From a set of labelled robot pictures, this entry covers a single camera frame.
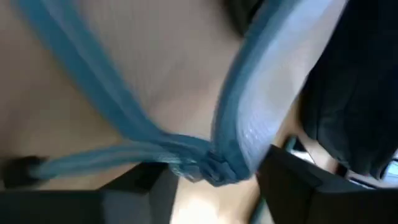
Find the navy backpack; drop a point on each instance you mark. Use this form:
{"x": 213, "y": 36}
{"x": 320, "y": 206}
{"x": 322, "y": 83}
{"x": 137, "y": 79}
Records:
{"x": 357, "y": 93}

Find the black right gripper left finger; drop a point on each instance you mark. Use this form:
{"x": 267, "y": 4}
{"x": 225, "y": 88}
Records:
{"x": 161, "y": 193}

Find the clear mesh pouch blue trim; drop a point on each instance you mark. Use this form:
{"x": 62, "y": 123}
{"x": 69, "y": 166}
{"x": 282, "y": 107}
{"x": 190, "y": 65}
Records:
{"x": 264, "y": 93}

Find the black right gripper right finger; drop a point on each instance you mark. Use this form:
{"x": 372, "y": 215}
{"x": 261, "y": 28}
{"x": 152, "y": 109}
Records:
{"x": 289, "y": 186}

